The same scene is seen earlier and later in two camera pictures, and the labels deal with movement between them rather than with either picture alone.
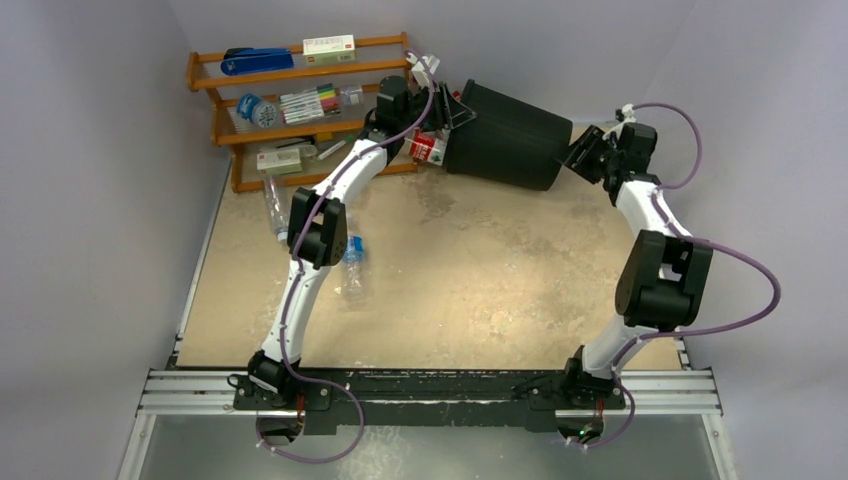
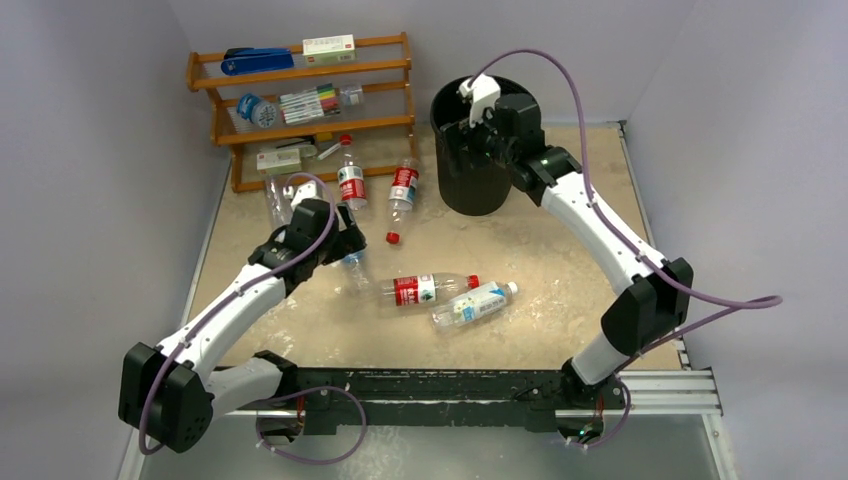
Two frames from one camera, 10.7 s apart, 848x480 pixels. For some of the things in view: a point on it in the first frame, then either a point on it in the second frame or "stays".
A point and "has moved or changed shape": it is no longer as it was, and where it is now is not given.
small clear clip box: [352, 96] stays
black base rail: [331, 400] stays
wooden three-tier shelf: [290, 114] stays
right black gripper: [591, 155] to [460, 134]
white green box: [287, 158] stays
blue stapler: [241, 60] stays
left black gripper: [447, 110] to [348, 240]
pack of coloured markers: [309, 104] stays
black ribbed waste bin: [509, 140] has moved or changed shape
